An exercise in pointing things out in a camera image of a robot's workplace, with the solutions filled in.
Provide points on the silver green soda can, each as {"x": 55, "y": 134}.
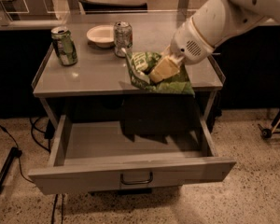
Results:
{"x": 123, "y": 37}

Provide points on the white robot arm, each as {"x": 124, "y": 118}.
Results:
{"x": 212, "y": 24}

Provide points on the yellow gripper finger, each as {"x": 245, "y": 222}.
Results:
{"x": 167, "y": 66}

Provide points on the black wheeled cart base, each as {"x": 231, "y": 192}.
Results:
{"x": 267, "y": 133}

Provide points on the open grey top drawer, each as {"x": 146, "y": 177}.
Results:
{"x": 98, "y": 156}

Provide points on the white paper bowl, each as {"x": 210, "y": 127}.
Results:
{"x": 102, "y": 36}

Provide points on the black floor stand bar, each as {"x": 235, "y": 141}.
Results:
{"x": 13, "y": 153}

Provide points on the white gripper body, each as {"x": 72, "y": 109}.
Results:
{"x": 188, "y": 45}

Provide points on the green jalapeno chip bag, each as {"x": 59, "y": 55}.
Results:
{"x": 140, "y": 65}

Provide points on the grey cabinet table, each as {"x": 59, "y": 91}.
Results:
{"x": 99, "y": 87}

